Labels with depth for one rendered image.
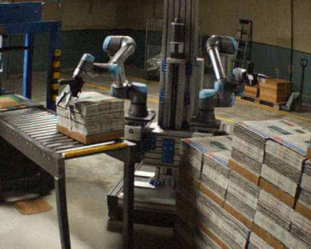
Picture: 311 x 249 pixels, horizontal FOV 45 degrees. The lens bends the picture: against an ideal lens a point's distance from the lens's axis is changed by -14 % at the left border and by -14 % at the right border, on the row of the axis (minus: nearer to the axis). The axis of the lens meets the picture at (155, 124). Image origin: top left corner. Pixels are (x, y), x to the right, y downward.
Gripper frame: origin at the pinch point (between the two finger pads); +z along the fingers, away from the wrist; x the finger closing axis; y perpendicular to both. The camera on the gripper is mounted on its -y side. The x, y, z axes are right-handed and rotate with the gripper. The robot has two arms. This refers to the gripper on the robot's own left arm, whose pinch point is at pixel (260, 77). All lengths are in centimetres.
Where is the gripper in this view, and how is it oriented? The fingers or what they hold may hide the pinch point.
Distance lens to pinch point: 259.4
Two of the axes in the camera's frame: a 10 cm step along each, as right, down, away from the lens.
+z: 2.5, 2.4, -9.4
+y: 0.8, 9.6, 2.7
